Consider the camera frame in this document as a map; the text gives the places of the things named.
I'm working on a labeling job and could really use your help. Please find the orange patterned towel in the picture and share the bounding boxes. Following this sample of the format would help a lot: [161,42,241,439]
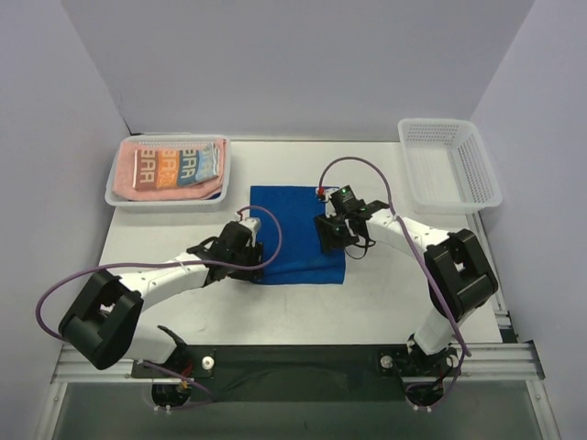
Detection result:
[132,142,220,192]

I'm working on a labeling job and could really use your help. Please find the pink towel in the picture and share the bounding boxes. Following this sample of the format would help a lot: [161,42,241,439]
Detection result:
[111,138,229,202]

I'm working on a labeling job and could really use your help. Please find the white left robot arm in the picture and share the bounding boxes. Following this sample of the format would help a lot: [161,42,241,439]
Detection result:
[59,217,262,370]

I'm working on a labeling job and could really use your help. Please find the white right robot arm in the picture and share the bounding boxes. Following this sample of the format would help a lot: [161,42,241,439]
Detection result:
[314,185,498,358]

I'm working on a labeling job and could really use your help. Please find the white left plastic basket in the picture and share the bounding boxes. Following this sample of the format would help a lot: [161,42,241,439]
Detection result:
[104,134,231,213]

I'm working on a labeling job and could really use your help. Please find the white plastic basket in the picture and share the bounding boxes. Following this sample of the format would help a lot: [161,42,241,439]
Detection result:
[104,134,231,213]
[397,118,503,215]

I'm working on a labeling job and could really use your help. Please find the white right plastic basket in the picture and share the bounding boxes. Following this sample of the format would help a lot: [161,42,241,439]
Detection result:
[397,118,503,215]

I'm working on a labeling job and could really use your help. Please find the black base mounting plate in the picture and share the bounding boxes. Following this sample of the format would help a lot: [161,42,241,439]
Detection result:
[131,344,459,409]

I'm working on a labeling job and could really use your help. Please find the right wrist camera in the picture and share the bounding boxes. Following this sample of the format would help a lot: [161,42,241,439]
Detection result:
[316,186,336,204]

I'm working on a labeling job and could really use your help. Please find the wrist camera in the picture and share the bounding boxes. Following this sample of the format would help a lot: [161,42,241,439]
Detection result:
[238,217,261,235]
[316,186,336,204]

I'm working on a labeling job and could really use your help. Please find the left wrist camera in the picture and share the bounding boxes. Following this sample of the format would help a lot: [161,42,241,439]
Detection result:
[238,217,261,235]

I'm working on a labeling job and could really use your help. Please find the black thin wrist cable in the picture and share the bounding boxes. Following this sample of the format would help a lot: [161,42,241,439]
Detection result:
[346,236,375,260]

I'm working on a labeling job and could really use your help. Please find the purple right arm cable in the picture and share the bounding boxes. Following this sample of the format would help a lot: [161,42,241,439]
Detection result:
[318,158,473,412]

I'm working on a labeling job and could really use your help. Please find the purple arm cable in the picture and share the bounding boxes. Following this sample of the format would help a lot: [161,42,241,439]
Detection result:
[35,204,284,412]
[318,158,473,412]

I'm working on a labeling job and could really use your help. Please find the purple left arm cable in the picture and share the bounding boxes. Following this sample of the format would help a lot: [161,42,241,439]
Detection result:
[35,204,284,412]

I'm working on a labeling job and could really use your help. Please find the aluminium frame rail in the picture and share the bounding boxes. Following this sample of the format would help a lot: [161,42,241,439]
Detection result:
[45,214,560,440]

